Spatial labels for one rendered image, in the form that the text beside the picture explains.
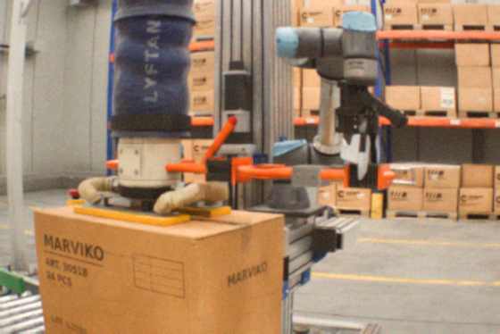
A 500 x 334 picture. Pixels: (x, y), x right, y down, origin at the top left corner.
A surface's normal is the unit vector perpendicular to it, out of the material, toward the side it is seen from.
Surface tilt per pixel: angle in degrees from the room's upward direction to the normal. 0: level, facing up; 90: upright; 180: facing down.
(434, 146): 90
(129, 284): 90
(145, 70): 104
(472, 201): 91
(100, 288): 90
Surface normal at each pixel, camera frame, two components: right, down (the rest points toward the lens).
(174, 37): 0.72, 0.35
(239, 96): 0.33, 0.05
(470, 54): -0.45, 0.05
